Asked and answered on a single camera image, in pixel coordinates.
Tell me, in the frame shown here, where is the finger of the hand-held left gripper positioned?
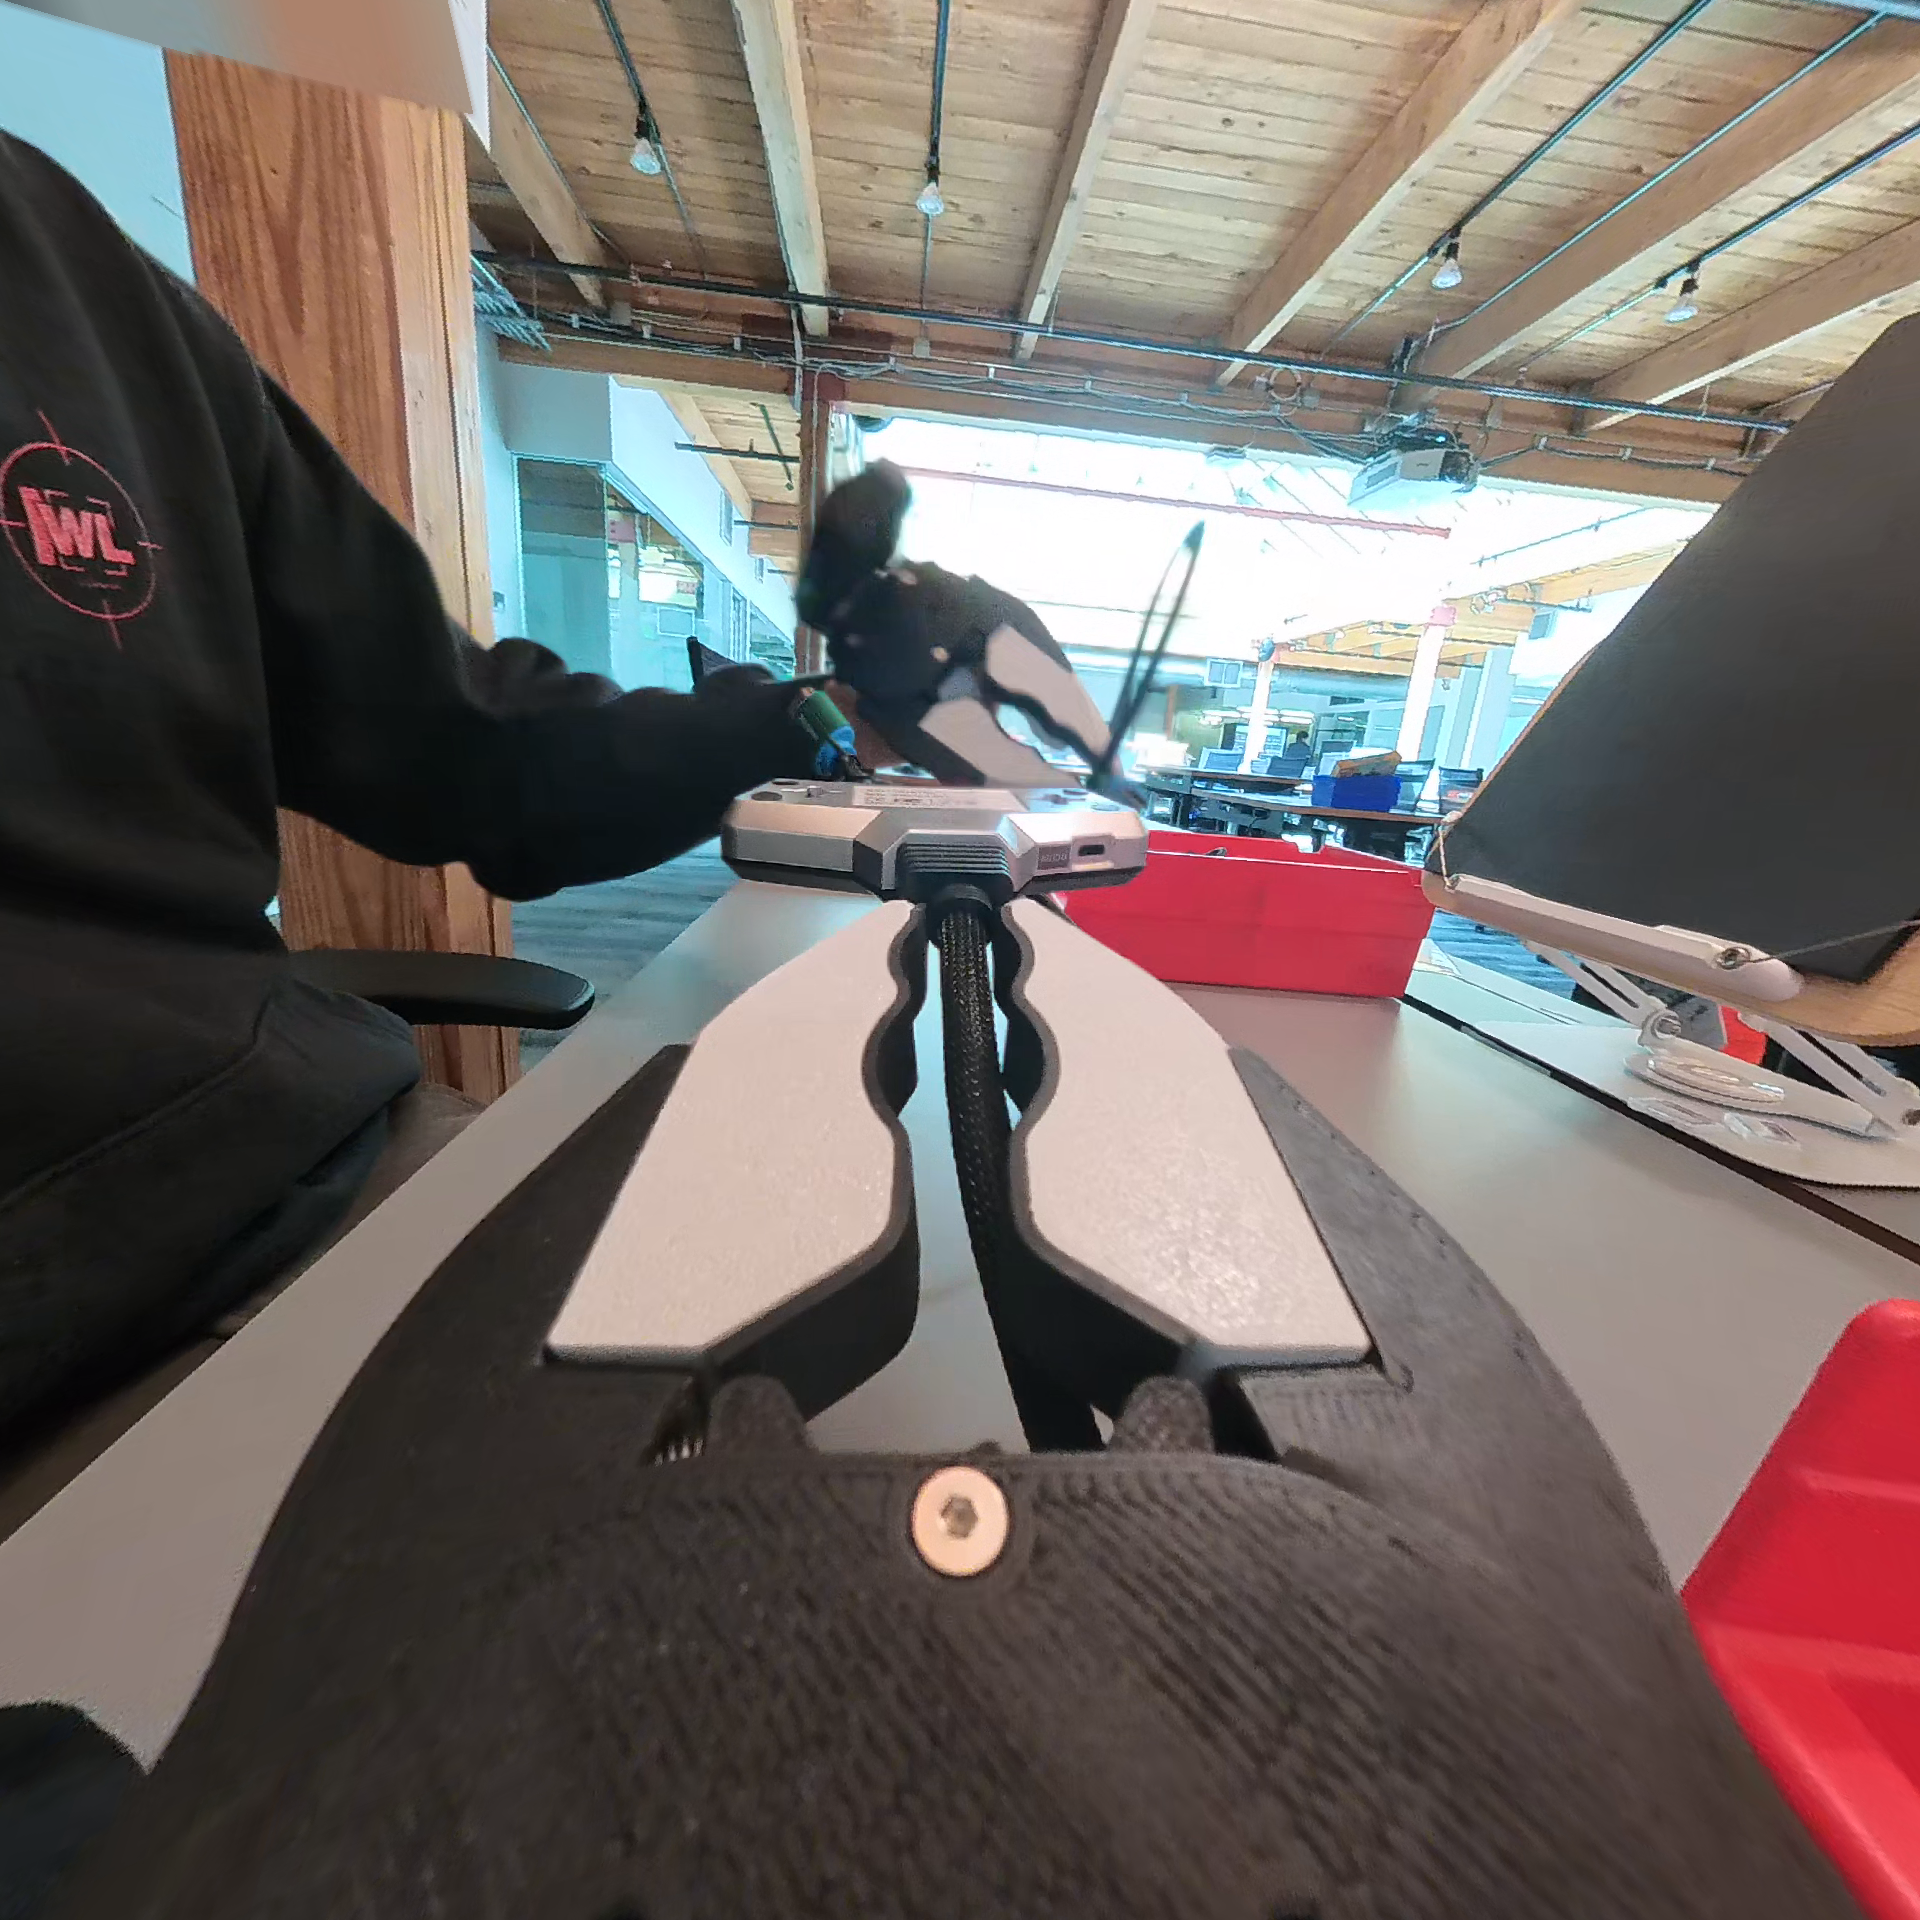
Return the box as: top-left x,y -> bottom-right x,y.
984,619 -> 1127,770
912,702 -> 1063,792

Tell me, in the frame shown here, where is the person's right forearm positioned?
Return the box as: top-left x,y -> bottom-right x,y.
0,1697 -> 149,1920

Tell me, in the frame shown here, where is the glass office partition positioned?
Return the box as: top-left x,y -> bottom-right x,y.
514,455 -> 617,683

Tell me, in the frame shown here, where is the grey USB hub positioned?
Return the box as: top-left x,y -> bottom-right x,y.
723,778 -> 1149,897

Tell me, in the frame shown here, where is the wooden pillar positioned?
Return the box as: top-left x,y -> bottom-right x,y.
165,53 -> 520,1104

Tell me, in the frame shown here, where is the thin cable with teal plugs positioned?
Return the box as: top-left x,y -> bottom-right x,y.
1093,518 -> 1210,799

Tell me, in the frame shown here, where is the black braided hub cable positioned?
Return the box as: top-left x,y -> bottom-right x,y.
896,839 -> 1108,1453

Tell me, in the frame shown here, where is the red plastic bin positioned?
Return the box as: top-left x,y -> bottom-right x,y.
1680,1296 -> 1920,1920
1057,831 -> 1437,998

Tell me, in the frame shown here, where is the grey desk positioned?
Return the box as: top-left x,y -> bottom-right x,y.
0,877 -> 1920,1771

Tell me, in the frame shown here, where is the black office chair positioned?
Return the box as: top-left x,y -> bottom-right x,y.
225,944 -> 597,1320

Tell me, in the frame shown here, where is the white folding stand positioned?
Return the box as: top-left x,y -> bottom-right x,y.
1421,872 -> 1920,1186

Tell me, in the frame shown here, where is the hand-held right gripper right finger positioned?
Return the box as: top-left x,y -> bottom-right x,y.
994,895 -> 1375,1419

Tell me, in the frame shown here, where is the ceiling projector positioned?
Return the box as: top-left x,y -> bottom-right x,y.
1346,427 -> 1479,509

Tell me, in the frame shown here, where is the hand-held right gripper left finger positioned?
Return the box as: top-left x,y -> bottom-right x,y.
545,899 -> 924,1419

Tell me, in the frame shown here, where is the person's left forearm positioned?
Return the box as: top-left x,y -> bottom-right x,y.
434,638 -> 826,903

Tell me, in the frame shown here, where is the person in black hoodie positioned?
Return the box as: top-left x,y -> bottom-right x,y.
0,133 -> 496,1441

